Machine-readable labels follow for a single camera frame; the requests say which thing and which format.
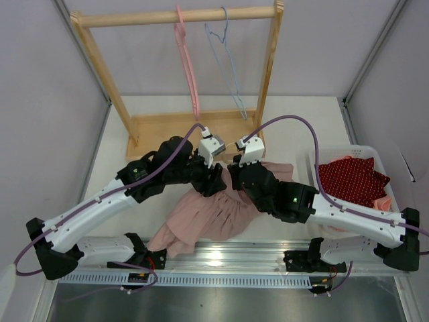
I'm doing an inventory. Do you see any salmon pink cloth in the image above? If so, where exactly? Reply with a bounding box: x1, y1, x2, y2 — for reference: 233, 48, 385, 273
321, 154, 393, 234

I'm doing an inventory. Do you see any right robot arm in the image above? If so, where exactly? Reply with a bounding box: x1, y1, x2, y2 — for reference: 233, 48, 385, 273
227, 162, 420, 272

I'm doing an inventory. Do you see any red polka dot cloth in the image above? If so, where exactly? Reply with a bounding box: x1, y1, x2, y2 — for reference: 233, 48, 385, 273
316, 156, 391, 209

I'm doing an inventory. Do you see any aluminium mounting rail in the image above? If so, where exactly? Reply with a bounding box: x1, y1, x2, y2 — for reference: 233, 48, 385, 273
73, 237, 409, 276

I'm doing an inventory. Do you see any white slotted cable duct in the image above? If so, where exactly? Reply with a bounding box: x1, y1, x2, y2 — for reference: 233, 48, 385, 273
60, 271, 313, 289

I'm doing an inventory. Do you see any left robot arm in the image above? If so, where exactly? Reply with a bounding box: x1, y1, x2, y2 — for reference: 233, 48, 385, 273
26, 136, 227, 280

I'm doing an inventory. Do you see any wooden clothes rack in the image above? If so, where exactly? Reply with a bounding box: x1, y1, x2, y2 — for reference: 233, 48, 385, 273
69, 0, 285, 166

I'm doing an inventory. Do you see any white plastic basket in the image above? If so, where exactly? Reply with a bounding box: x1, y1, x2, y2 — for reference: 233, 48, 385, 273
308, 145, 400, 239

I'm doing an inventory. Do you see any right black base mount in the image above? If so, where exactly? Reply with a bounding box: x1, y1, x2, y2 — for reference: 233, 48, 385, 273
283, 237, 347, 273

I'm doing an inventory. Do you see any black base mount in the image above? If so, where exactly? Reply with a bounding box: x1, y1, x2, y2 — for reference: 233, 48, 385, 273
125, 233, 167, 270
283, 237, 347, 273

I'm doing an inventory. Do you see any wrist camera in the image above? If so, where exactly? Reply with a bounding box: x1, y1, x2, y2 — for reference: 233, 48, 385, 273
235, 135, 265, 167
197, 127, 226, 168

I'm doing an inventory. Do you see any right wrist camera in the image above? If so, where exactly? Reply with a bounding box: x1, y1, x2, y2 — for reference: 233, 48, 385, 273
235, 135, 265, 167

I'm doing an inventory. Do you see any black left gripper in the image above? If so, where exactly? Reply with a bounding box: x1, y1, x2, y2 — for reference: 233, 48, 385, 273
165, 148, 227, 197

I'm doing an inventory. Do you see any cream plastic hanger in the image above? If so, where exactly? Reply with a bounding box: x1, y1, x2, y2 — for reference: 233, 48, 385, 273
222, 142, 239, 164

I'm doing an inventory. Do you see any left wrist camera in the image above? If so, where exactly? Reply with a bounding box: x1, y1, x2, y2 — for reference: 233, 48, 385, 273
197, 127, 226, 168

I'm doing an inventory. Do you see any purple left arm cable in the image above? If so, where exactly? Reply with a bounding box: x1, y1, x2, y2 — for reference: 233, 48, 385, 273
14, 123, 208, 277

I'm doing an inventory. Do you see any pink plastic hanger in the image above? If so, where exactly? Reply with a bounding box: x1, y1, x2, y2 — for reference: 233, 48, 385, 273
174, 4, 200, 121

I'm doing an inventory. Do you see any pink pleated skirt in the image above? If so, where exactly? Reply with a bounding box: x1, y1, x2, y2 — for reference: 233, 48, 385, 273
147, 160, 296, 259

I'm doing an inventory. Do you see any blue wire hanger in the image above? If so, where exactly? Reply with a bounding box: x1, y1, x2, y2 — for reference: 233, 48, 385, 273
204, 6, 249, 120

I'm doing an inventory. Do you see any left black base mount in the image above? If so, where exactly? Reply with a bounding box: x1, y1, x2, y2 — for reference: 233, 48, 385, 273
125, 233, 167, 270

